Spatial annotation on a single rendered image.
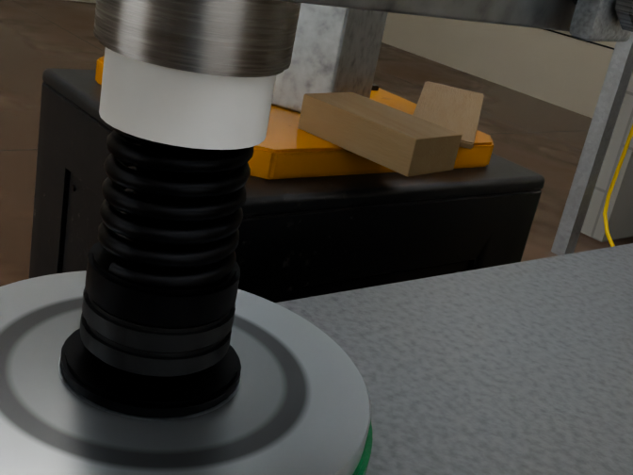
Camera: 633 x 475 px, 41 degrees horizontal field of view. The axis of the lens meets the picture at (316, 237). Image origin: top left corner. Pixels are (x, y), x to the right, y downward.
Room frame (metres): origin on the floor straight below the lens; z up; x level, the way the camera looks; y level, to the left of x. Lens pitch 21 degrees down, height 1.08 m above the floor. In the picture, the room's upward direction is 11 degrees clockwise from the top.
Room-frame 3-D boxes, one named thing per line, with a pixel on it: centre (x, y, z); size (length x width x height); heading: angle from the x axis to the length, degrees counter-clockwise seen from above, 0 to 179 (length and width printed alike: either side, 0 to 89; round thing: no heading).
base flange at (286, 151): (1.35, 0.08, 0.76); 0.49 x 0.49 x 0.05; 42
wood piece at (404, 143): (1.13, -0.05, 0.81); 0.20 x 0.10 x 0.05; 50
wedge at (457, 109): (1.34, -0.16, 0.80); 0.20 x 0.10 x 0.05; 172
